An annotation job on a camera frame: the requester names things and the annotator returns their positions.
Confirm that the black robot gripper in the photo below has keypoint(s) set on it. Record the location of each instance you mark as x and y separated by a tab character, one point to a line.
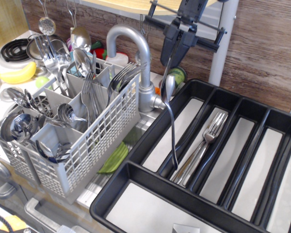
180	34

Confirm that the steel fork being moved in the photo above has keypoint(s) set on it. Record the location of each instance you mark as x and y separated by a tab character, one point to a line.
167	87

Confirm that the steel fork back compartment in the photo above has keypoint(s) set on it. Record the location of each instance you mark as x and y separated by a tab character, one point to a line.
60	74

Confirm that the black cutlery tray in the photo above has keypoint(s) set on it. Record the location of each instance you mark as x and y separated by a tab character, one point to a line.
242	184

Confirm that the steel forks in tray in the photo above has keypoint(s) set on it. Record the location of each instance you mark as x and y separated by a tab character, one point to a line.
183	176

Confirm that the grey plastic cutlery basket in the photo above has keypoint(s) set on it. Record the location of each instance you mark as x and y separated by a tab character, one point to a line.
91	146

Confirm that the light wooden shelf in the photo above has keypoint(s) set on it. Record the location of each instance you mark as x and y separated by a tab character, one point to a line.
137	6

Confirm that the green toy can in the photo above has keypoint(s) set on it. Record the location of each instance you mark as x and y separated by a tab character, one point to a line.
179	74

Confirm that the grey metal pole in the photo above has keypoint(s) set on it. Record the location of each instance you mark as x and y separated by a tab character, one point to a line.
228	17

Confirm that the steel forks right compartment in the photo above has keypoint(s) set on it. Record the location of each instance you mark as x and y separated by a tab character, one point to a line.
124	76

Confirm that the steel forks compartment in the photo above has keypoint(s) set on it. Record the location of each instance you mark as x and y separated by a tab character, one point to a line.
124	76
87	93

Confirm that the white toy food item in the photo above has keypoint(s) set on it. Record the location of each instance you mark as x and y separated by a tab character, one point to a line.
120	59

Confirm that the silver sink faucet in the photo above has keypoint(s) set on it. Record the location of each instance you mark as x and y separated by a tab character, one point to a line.
148	99

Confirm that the red toy pepper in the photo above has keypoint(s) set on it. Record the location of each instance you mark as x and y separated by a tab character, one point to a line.
99	50

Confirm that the steel spoon back compartment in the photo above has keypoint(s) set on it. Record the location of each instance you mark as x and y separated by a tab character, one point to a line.
83	62

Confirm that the steel spoon compartment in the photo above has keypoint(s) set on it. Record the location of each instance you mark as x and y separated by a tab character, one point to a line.
83	62
66	116

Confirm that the steel forks middle compartment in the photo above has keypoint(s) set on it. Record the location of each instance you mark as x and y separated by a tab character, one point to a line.
87	93

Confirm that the hanging slotted steel ladle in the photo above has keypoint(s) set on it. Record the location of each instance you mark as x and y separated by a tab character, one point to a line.
46	24

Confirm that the steel pot on stove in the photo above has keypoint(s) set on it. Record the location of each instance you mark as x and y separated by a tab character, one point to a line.
36	49

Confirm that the steel spoon centre compartment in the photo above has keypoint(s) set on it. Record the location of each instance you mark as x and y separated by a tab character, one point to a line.
66	116

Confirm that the green toy ball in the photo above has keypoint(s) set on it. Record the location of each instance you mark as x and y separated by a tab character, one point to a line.
41	81

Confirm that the yellow toy banana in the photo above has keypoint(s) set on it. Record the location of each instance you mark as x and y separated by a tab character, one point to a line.
20	76

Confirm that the black coil stove burner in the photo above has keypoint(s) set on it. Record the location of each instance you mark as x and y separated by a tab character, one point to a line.
15	51

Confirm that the steel spoons left compartment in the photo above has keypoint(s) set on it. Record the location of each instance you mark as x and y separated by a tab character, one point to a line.
26	100

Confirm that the steel spoons compartment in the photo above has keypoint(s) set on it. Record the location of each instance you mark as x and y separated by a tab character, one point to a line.
26	100
57	156

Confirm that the steel spoons front compartment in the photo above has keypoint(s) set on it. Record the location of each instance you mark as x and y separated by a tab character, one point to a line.
57	156

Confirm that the large steel spoon front left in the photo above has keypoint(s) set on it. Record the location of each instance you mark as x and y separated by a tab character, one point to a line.
18	127

